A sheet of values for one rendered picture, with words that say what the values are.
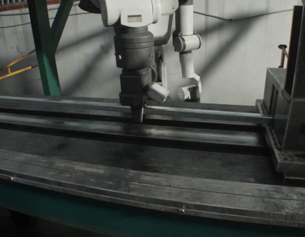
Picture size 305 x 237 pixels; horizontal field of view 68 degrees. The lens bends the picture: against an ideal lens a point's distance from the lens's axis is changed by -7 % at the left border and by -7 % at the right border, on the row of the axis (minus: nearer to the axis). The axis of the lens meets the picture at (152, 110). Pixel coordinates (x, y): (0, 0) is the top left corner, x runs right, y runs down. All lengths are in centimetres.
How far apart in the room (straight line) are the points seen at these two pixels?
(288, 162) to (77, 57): 256
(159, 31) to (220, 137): 64
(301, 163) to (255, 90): 204
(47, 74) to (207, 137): 113
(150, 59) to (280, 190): 35
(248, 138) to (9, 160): 52
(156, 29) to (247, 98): 159
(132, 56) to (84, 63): 227
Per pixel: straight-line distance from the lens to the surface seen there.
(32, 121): 76
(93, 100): 88
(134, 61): 52
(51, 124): 71
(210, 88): 244
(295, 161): 45
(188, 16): 124
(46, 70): 150
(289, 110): 44
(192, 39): 124
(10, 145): 66
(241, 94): 247
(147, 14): 53
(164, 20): 109
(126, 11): 51
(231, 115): 55
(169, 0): 109
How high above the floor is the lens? 102
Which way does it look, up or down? 23 degrees down
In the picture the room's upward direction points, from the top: 3 degrees counter-clockwise
